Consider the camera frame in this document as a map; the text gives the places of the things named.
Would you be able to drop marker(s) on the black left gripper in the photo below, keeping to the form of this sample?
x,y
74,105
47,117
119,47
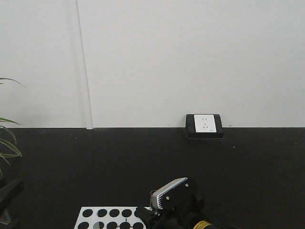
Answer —
x,y
9,191

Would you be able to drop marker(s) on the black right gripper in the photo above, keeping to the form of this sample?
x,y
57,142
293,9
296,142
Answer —
x,y
187,213

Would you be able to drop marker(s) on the short clear test tube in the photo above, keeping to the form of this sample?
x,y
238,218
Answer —
x,y
5,218

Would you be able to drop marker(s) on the green spider plant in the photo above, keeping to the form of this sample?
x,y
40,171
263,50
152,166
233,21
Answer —
x,y
11,145

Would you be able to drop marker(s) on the white test tube rack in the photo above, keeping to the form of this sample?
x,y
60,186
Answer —
x,y
108,218

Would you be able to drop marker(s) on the white socket on black box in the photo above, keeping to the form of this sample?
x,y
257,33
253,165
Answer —
x,y
203,126

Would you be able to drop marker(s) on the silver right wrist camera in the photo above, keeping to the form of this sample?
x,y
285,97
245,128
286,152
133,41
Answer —
x,y
169,193

